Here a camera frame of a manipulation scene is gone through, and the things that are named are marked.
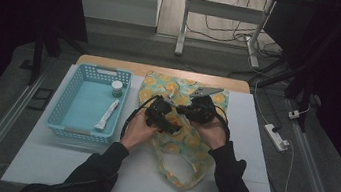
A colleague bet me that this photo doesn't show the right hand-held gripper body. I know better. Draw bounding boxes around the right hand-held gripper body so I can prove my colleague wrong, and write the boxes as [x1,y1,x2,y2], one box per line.
[183,84,225,128]

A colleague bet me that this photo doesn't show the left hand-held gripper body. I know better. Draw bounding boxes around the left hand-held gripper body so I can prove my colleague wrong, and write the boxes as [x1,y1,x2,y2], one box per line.
[142,93,179,132]

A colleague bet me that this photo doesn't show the orange print fabric bag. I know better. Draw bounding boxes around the orange print fabric bag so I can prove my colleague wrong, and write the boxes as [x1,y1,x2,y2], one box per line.
[125,69,233,192]

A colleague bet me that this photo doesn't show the small jar with white lid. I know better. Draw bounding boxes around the small jar with white lid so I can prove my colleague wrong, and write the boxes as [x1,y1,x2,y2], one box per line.
[109,79,125,99]

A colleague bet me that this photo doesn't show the blue plastic basket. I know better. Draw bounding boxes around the blue plastic basket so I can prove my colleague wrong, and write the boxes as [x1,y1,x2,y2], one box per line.
[44,58,135,148]

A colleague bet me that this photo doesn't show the person's right hand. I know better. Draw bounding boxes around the person's right hand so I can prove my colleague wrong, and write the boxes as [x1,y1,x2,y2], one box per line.
[186,113,231,152]

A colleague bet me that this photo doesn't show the person's left hand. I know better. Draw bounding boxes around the person's left hand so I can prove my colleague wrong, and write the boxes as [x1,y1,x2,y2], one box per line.
[119,105,161,155]

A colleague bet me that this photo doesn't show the white table mat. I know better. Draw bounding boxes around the white table mat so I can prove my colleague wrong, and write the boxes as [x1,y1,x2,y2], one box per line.
[0,56,294,192]

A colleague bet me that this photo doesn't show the white power strip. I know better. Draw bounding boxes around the white power strip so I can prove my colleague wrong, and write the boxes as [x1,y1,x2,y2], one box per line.
[260,122,293,154]

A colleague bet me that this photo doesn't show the small white adapter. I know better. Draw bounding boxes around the small white adapter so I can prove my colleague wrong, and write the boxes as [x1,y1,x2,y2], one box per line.
[286,108,303,121]

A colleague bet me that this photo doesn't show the black metal stand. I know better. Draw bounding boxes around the black metal stand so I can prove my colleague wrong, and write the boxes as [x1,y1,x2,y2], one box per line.
[27,28,48,88]
[279,58,319,134]

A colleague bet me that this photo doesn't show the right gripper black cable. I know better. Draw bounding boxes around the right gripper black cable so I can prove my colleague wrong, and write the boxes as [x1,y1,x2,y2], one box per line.
[209,104,235,146]

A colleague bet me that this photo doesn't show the white cable with adapter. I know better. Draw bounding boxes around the white cable with adapter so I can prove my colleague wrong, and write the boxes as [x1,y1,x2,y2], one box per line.
[239,51,281,126]

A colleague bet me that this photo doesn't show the black power cable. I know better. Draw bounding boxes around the black power cable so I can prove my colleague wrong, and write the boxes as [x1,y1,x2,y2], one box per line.
[241,53,294,135]

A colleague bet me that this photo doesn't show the black floor cables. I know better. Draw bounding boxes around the black floor cables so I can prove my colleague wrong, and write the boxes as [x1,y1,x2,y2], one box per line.
[183,0,290,60]

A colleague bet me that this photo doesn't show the white desk frame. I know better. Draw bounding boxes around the white desk frame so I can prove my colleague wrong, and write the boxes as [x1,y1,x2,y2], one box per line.
[173,0,278,70]

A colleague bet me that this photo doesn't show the thin white cable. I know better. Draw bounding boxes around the thin white cable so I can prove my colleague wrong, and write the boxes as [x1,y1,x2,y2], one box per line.
[279,139,321,192]

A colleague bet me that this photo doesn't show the black floor frame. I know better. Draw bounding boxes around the black floor frame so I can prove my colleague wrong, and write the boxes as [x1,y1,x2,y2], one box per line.
[26,85,56,114]

